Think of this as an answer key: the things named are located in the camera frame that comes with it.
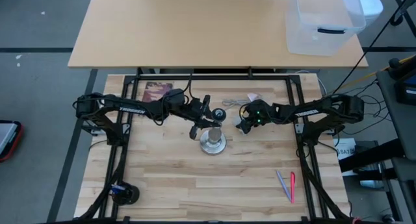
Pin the white plastic seat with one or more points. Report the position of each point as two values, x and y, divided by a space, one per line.
373 4

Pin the beige wooden desk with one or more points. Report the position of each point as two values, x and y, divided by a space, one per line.
178 29

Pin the red-edged tablet case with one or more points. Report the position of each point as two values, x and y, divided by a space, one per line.
9 136

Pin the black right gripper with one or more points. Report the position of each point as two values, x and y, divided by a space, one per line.
250 111

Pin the black equipment cart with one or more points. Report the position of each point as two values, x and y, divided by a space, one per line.
399 120

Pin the black aluminium table frame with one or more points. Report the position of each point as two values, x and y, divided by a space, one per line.
221 77

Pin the white paper label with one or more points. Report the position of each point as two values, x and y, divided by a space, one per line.
346 151

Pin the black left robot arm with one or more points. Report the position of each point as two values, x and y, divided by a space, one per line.
130 108

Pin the red pen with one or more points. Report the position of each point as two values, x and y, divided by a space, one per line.
292 186

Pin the silver metal table lamp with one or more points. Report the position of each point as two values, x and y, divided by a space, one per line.
213 143

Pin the thin black pole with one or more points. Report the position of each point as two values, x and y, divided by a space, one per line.
377 36

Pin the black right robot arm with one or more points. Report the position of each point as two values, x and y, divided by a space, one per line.
305 113

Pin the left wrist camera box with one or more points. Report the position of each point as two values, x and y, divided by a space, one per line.
196 104

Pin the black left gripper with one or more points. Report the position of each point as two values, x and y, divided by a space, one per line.
188 111

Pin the lilac pen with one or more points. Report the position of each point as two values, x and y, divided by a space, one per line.
283 185

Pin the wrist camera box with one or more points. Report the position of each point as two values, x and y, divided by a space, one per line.
196 104
258 117

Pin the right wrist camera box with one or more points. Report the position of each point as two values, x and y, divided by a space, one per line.
258 117

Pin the clear plastic storage bin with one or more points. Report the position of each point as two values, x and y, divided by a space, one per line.
321 26

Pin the book with reddish cover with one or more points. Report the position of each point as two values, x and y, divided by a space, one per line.
152 91

